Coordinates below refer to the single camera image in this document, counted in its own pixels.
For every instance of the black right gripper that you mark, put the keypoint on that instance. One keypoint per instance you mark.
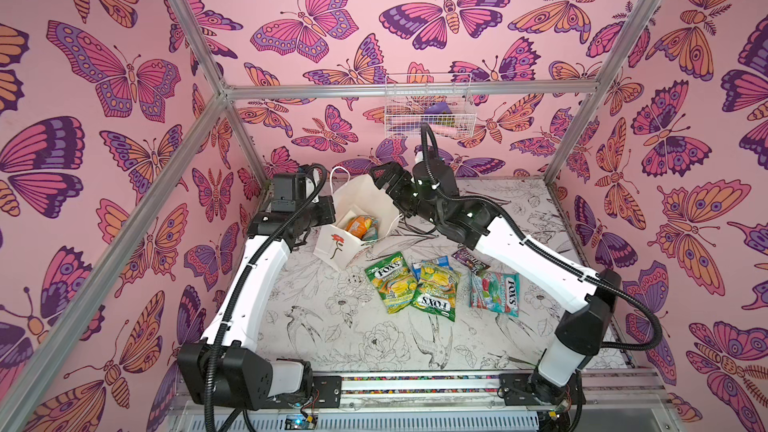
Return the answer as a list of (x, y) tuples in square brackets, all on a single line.
[(395, 179)]

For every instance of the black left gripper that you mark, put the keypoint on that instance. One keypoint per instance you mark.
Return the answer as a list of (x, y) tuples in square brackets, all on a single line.
[(324, 206)]

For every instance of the white paper bag with flower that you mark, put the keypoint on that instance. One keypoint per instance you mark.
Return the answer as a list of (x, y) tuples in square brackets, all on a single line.
[(364, 214)]

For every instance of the orange Fox's candy bag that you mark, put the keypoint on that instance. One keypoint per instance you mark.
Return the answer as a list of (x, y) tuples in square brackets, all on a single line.
[(358, 225)]

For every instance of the teal snack packet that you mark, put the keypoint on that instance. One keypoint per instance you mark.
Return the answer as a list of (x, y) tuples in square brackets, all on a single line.
[(371, 235)]

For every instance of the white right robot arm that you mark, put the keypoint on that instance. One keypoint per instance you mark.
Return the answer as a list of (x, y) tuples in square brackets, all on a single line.
[(587, 297)]

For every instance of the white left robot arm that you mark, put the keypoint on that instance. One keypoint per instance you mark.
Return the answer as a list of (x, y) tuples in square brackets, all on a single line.
[(223, 367)]

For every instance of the green Fox's spring tea bag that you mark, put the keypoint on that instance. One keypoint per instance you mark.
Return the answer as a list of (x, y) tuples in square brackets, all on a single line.
[(394, 282)]

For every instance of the teal Fox's fruits bag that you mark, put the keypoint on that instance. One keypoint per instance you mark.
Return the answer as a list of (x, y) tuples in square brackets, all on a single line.
[(495, 292)]

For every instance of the purple snack bar wrapper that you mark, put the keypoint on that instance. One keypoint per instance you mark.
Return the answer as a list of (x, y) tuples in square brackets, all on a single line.
[(465, 257)]

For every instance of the white wire basket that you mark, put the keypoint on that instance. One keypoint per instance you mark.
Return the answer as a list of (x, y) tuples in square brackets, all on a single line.
[(442, 101)]

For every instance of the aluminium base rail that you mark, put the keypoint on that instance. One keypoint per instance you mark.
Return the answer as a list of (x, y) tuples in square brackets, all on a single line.
[(483, 400)]

